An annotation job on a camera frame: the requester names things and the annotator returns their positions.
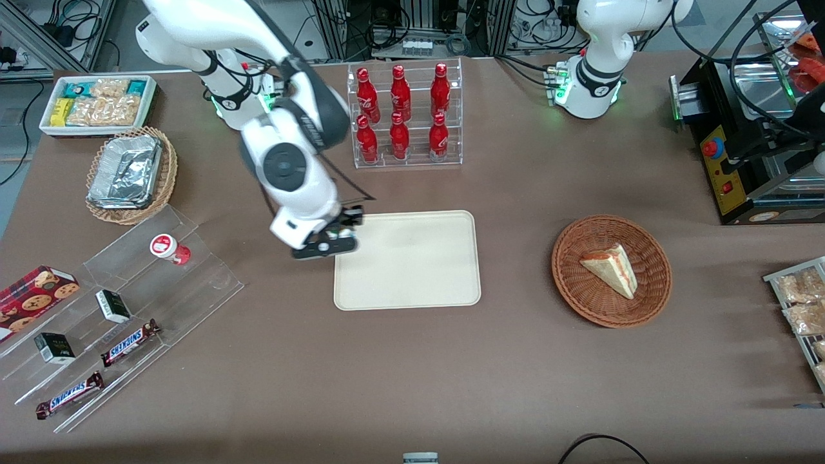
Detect red cola bottle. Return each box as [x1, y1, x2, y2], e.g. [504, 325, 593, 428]
[429, 113, 450, 162]
[431, 63, 452, 120]
[389, 112, 411, 160]
[356, 67, 381, 123]
[356, 115, 380, 164]
[390, 64, 412, 122]

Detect metal equipment rack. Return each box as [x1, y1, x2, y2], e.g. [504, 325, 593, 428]
[313, 0, 516, 62]

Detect wrapped triangle sandwich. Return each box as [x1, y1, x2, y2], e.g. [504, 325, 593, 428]
[579, 243, 639, 300]

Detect Snickers chocolate bar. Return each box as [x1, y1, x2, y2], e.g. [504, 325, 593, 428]
[35, 371, 104, 420]
[101, 319, 160, 368]

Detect red snack packet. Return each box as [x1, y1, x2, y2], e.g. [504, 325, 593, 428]
[790, 34, 825, 95]

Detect metal wire tray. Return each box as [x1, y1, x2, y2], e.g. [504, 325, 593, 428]
[764, 256, 825, 394]

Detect black floor cable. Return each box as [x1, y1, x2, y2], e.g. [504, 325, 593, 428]
[558, 434, 652, 464]

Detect red chocolate cookie box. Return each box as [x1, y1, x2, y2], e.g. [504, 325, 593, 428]
[0, 266, 81, 342]

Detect light wicker basket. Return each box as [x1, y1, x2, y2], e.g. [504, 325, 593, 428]
[85, 126, 179, 226]

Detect clear acrylic bottle rack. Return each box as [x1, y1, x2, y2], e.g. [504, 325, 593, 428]
[347, 58, 463, 169]

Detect black sealing machine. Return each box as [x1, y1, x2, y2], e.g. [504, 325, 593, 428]
[669, 55, 825, 226]

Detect small black box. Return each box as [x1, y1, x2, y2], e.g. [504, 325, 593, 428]
[34, 333, 76, 365]
[95, 289, 132, 324]

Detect stacked aluminium foil trays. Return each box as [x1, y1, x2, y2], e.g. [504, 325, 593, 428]
[88, 135, 162, 210]

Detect beige plastic tray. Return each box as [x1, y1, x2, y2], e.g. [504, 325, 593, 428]
[333, 210, 482, 311]

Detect clear cracker bag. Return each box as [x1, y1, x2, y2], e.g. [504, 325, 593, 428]
[90, 79, 130, 101]
[66, 95, 141, 128]

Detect clear acrylic stepped display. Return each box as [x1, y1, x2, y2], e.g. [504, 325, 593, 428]
[0, 205, 244, 434]

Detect clear nut snack bag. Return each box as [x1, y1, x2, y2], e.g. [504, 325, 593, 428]
[775, 267, 825, 304]
[783, 302, 825, 336]

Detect red gum canister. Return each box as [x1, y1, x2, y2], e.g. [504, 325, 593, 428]
[150, 234, 192, 266]

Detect round brown wicker basket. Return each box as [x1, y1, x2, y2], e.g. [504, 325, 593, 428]
[552, 215, 673, 329]

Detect white plastic snack bin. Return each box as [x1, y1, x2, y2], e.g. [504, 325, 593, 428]
[39, 75, 159, 139]

